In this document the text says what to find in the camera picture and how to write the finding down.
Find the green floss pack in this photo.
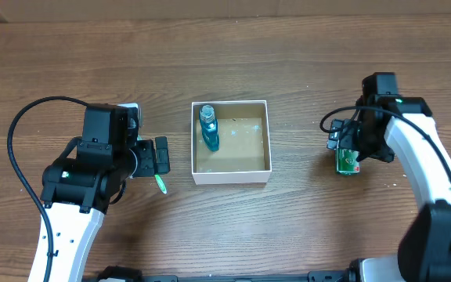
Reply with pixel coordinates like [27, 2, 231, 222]
[335, 148, 360, 175]

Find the blue mouthwash bottle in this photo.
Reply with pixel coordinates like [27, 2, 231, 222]
[199, 104, 219, 152]

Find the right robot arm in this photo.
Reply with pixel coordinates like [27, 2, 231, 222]
[322, 72, 451, 281]

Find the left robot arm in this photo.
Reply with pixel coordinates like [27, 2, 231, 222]
[29, 103, 170, 281]

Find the green toothbrush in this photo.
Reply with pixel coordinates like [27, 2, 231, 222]
[137, 135, 168, 195]

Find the white cardboard box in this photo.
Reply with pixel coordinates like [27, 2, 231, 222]
[190, 100, 272, 185]

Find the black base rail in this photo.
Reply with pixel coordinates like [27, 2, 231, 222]
[82, 260, 402, 282]

